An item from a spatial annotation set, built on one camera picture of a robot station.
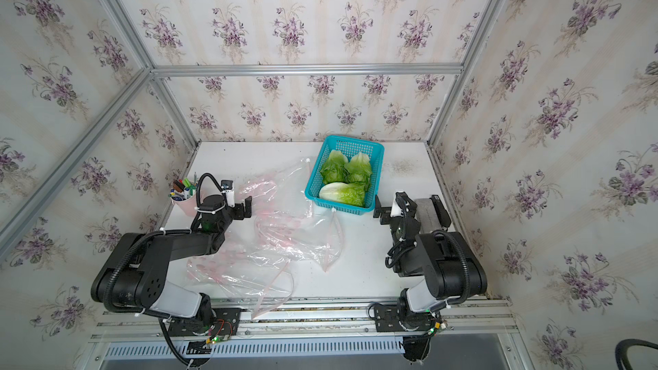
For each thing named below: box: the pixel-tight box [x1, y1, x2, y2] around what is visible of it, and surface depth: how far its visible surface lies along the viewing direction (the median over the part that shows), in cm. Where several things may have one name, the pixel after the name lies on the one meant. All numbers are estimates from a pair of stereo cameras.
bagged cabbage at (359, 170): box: [344, 151, 372, 191], surface depth 100 cm
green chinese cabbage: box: [320, 149, 352, 185], surface depth 102 cm
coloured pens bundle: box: [167, 171, 198, 202], surface depth 92 cm
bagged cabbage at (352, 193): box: [318, 181, 367, 208], surface depth 94 cm
